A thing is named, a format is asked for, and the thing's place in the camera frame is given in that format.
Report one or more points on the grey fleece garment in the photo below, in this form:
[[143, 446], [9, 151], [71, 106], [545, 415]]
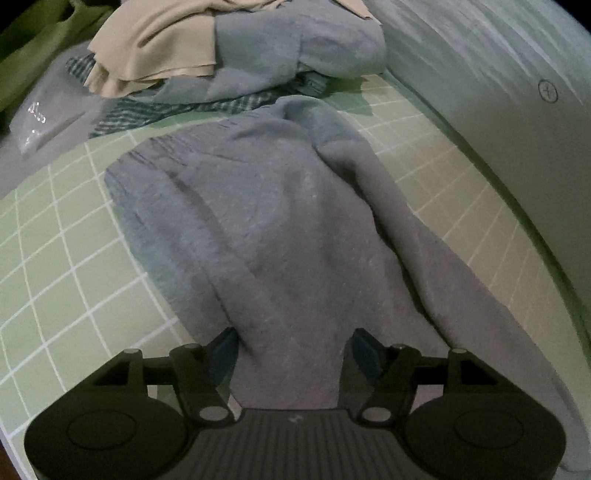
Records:
[[286, 230]]

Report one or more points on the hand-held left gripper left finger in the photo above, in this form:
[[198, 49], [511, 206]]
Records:
[[225, 353]]

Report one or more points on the clear plastic bag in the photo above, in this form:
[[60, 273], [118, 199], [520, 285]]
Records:
[[46, 121]]

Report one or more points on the grey-blue crumpled garment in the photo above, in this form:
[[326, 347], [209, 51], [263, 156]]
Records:
[[277, 46]]

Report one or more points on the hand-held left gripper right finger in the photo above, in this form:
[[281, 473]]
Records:
[[365, 353]]

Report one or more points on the green grid mat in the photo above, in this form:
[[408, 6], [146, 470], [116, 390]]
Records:
[[69, 230]]

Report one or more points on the olive green cloth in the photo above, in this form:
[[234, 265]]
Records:
[[27, 60]]

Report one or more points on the blue checked cloth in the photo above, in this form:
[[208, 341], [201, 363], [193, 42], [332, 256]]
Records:
[[138, 115]]

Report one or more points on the beige cloth garment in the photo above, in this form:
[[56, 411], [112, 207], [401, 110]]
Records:
[[152, 41]]

